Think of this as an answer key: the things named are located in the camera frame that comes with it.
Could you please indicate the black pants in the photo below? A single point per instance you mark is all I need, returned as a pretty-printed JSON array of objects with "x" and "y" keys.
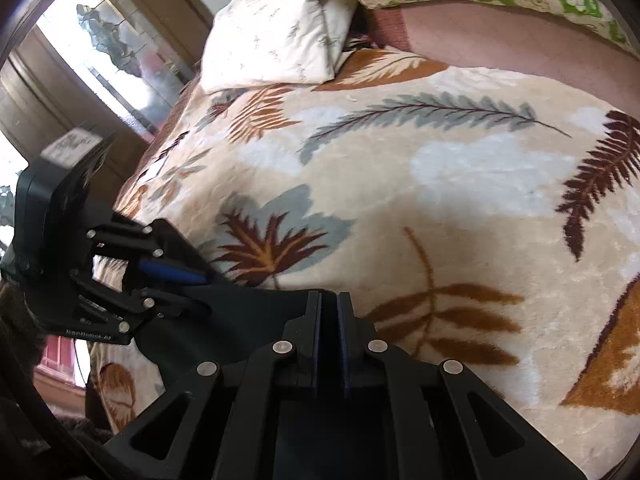
[{"x": 224, "y": 324}]

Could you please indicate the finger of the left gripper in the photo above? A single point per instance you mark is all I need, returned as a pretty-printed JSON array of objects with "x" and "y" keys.
[
  {"x": 126, "y": 253},
  {"x": 135, "y": 304}
]

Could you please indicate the leaf pattern plush blanket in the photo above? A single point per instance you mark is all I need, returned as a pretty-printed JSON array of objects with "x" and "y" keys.
[{"x": 480, "y": 215}]

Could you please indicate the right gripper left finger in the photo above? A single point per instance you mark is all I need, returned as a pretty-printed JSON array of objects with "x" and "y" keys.
[{"x": 223, "y": 422}]

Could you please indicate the pink quilted bed headboard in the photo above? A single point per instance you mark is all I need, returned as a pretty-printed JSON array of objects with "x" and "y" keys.
[{"x": 470, "y": 34}]

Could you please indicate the wooden glass cabinet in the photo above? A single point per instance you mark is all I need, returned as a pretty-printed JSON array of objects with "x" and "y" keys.
[{"x": 109, "y": 66}]

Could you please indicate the white floral pillow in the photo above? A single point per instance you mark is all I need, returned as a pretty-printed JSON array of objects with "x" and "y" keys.
[{"x": 254, "y": 43}]

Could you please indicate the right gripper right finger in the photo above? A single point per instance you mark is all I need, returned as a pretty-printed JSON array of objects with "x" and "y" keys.
[{"x": 411, "y": 420}]

